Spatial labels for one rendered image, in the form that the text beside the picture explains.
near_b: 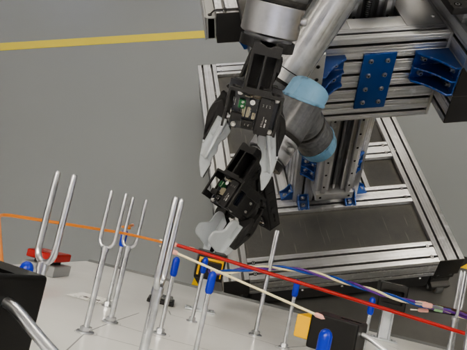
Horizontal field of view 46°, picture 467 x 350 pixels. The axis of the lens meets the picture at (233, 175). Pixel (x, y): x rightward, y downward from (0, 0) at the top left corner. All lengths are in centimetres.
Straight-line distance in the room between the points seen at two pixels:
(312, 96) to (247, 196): 20
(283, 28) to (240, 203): 33
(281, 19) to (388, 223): 153
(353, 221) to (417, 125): 94
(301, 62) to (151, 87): 201
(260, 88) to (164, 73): 244
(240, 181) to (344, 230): 122
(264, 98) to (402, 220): 153
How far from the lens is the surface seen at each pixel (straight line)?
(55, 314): 64
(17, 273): 26
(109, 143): 273
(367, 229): 210
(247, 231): 93
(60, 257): 90
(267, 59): 70
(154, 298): 35
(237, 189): 90
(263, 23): 69
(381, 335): 103
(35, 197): 258
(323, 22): 108
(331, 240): 205
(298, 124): 94
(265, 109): 69
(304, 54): 109
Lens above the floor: 182
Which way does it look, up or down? 46 degrees down
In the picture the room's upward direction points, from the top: straight up
